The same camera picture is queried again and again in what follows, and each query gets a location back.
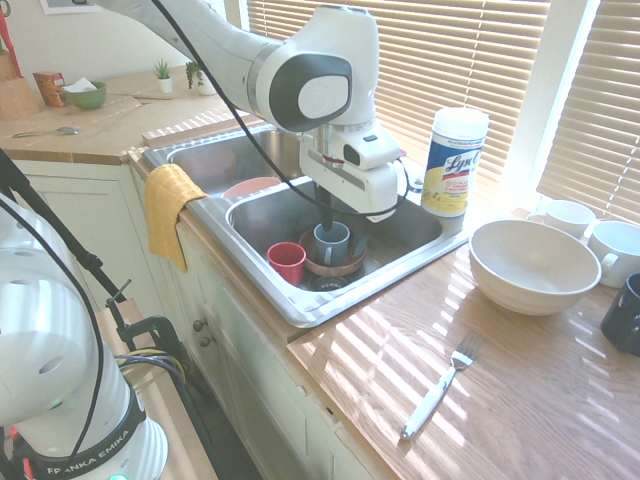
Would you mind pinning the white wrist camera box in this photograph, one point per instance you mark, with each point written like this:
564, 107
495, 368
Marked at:
367, 147

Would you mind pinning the Lysol wipes canister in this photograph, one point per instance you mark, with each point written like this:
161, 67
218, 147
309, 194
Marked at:
452, 160

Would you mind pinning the round cabinet knob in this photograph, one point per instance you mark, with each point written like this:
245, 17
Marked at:
205, 342
199, 325

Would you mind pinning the small plant in white pot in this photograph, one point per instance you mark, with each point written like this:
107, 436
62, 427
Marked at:
163, 80

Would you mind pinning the white ceramic mug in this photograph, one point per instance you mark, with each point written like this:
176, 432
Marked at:
617, 245
567, 217

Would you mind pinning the wooden knife block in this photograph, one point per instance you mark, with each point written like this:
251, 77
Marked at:
17, 97

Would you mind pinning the large cream bowl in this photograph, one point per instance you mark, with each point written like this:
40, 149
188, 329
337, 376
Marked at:
535, 270

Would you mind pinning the green bowl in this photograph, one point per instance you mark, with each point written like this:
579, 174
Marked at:
86, 99

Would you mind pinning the orange plate in sink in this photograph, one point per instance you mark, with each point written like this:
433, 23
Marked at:
247, 187

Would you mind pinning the white paper scrap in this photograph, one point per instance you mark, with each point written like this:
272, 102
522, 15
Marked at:
75, 86

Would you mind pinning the black clamp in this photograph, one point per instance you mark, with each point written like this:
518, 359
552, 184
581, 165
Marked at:
150, 325

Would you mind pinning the wooden robot mounting board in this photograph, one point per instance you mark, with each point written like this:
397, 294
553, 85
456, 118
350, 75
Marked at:
170, 425

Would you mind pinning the narrow wooden window blind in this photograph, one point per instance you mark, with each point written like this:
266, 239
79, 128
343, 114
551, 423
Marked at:
600, 125

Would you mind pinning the yellow dish cloth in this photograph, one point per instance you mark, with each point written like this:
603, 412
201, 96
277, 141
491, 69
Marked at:
167, 210

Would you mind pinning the brown wooden bowl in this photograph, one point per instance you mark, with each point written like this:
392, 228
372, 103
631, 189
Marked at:
332, 270

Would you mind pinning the cream kitchen cabinet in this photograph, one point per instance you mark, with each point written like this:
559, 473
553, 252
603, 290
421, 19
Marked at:
100, 225

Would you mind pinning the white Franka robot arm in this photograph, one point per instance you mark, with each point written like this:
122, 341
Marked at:
210, 45

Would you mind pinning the grey blue mug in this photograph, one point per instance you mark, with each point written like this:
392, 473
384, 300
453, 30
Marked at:
337, 247

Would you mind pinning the red cup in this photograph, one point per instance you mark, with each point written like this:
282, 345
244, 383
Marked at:
286, 262

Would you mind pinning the dark navy mug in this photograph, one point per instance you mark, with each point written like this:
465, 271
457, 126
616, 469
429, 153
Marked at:
622, 320

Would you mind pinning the wide wooden window blind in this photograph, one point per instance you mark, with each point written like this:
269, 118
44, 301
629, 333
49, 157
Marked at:
450, 60

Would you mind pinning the trailing plant in white pot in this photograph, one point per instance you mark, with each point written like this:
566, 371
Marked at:
197, 75

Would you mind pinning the orange box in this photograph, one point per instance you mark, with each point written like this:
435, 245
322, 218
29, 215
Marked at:
49, 89

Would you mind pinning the framed wall picture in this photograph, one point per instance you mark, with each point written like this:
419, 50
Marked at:
60, 6

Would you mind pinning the stainless steel double sink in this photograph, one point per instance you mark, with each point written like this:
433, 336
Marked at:
405, 235

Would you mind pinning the black stand leg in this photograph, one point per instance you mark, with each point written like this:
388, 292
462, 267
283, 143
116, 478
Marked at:
50, 220

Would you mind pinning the metal spoon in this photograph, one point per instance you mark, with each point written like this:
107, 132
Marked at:
67, 131

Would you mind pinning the black sink drain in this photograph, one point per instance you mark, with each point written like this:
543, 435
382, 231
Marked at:
327, 284

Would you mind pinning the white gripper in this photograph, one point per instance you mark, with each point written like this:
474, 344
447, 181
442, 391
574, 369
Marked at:
362, 192

